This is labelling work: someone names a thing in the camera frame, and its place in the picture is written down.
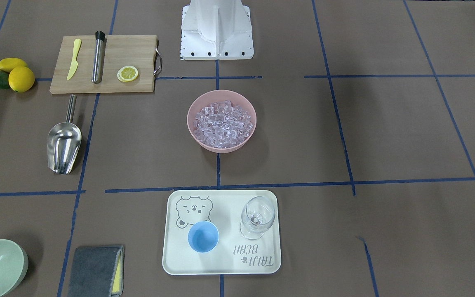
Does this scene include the pink bowl of ice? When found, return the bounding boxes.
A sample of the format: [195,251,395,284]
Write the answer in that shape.
[187,90,257,153]

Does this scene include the steel ice scoop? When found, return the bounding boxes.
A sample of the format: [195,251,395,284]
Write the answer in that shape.
[47,94,82,174]

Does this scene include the blue plastic cup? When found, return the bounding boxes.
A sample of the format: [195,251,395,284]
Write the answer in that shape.
[187,221,219,253]

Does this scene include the clear wine glass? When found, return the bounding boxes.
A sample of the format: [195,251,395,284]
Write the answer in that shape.
[240,197,276,240]

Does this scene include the cream bear serving tray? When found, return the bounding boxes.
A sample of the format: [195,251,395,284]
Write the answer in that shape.
[162,190,282,275]

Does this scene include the lemon slice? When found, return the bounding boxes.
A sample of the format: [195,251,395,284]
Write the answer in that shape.
[117,66,139,83]

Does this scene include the wooden cutting board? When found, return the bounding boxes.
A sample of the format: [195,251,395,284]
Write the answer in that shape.
[49,35,158,94]

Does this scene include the steel muddler black tip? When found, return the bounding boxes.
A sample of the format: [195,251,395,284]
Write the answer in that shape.
[91,31,106,83]

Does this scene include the grey yellow sponge cloth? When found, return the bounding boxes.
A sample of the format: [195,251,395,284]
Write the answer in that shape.
[68,245,125,297]

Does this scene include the yellow plastic knife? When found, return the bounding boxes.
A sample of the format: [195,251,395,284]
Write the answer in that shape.
[66,39,82,80]

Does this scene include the yellow lemon front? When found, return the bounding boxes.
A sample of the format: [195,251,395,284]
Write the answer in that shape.
[8,66,35,93]

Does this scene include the yellow lemon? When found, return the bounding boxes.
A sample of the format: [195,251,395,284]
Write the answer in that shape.
[8,66,35,93]
[0,57,28,73]

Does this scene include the yellow lemon back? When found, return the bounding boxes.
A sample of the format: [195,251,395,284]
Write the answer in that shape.
[0,57,28,73]

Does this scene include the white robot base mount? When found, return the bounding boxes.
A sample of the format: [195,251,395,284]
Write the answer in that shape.
[180,0,254,60]

